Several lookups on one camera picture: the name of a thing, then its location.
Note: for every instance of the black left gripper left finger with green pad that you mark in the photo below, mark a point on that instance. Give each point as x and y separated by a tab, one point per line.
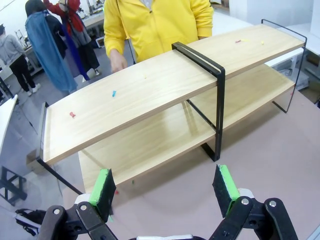
102	200

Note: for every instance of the person in red jacket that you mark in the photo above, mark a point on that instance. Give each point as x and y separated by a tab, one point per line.
77	32

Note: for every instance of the black metal stand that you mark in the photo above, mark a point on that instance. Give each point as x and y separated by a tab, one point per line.
11	185

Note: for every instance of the pink paper scrap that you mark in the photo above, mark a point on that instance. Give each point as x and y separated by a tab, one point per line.
237	41

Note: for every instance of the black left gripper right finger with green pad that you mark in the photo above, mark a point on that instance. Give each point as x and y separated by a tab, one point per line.
225	197

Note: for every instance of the white side table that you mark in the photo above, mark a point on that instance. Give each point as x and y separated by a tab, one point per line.
6	120

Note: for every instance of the person in yellow hoodie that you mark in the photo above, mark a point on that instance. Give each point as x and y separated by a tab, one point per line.
160	25

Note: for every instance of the wooden two-tier shelf, black frame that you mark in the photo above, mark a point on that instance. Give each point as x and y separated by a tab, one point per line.
220	100

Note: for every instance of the long wooden shelf board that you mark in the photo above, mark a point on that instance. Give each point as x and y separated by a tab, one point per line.
137	100
150	150

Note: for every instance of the teal paper scrap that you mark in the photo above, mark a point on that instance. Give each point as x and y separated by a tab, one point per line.
110	220

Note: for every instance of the person in grey hoodie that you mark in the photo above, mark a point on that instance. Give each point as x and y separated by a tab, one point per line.
15	57

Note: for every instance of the short wooden shelf board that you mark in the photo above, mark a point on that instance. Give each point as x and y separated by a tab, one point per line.
250	100
250	50

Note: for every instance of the person in blue coat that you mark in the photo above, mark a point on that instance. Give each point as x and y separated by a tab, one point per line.
47	50

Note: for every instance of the white tablet device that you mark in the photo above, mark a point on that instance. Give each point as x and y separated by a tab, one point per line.
100	42

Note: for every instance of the person's right hand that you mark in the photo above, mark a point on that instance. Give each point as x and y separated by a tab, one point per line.
118	61

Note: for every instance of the black backpack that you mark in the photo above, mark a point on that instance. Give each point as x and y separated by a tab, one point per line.
30	221

